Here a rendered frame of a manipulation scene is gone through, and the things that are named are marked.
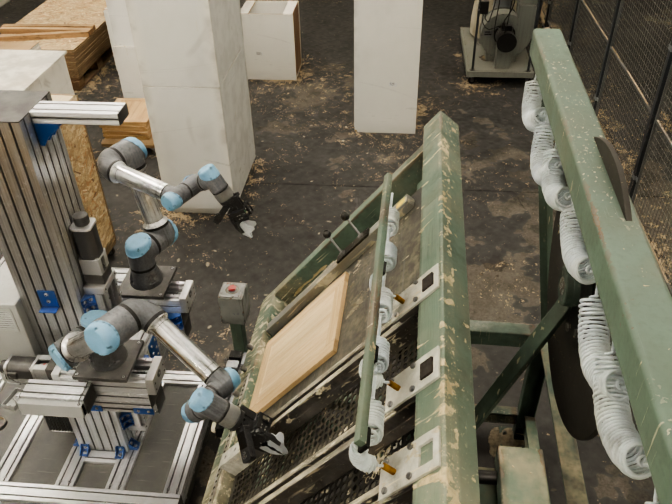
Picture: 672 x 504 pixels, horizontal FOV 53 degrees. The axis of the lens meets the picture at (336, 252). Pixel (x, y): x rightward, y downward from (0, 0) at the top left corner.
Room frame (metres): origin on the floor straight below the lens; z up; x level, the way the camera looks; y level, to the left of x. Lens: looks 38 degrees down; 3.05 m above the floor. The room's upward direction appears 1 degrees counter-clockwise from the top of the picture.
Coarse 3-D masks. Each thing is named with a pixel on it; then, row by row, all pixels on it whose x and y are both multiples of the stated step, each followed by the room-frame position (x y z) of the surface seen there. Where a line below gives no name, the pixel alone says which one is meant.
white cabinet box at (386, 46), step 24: (360, 0) 5.84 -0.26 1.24; (384, 0) 5.81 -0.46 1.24; (408, 0) 5.79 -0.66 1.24; (360, 24) 5.84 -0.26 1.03; (384, 24) 5.81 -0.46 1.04; (408, 24) 5.79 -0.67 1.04; (360, 48) 5.84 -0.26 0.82; (384, 48) 5.81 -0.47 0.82; (408, 48) 5.79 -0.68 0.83; (360, 72) 5.84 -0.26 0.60; (384, 72) 5.81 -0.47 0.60; (408, 72) 5.79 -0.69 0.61; (360, 96) 5.84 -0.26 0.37; (384, 96) 5.81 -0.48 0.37; (408, 96) 5.79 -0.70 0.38; (360, 120) 5.84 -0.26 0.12; (384, 120) 5.81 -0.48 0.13; (408, 120) 5.79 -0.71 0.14
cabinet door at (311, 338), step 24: (336, 288) 2.05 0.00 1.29; (312, 312) 2.05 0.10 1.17; (336, 312) 1.88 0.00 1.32; (288, 336) 2.04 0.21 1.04; (312, 336) 1.88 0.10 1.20; (336, 336) 1.74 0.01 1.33; (264, 360) 2.03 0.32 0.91; (288, 360) 1.87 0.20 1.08; (312, 360) 1.72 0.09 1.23; (264, 384) 1.86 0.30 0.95; (288, 384) 1.71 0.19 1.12; (264, 408) 1.71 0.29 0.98
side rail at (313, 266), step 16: (416, 160) 2.37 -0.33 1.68; (400, 176) 2.38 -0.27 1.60; (416, 176) 2.37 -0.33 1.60; (400, 192) 2.38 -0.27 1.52; (368, 208) 2.40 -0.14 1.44; (368, 224) 2.40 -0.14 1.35; (336, 240) 2.41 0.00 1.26; (352, 240) 2.40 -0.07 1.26; (320, 256) 2.42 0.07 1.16; (336, 256) 2.41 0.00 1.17; (304, 272) 2.43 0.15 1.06; (320, 272) 2.42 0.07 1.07; (288, 288) 2.44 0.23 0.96; (304, 288) 2.43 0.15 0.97
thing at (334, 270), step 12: (396, 204) 2.18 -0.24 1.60; (408, 204) 2.14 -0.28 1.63; (372, 228) 2.18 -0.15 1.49; (372, 240) 2.15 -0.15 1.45; (360, 252) 2.16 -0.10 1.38; (336, 264) 2.18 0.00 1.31; (348, 264) 2.17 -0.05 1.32; (324, 276) 2.18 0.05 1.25; (336, 276) 2.17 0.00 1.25; (312, 288) 2.18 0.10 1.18; (324, 288) 2.18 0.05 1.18; (300, 300) 2.19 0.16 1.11; (288, 312) 2.20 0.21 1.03; (276, 324) 2.21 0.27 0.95
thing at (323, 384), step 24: (384, 264) 1.44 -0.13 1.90; (408, 288) 1.47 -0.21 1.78; (432, 288) 1.38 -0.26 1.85; (408, 312) 1.41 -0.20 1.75; (384, 336) 1.42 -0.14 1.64; (408, 336) 1.40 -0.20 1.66; (360, 360) 1.42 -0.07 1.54; (312, 384) 1.49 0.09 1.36; (336, 384) 1.43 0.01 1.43; (288, 408) 1.49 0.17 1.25; (312, 408) 1.44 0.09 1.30; (288, 432) 1.45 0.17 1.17; (240, 456) 1.48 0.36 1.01
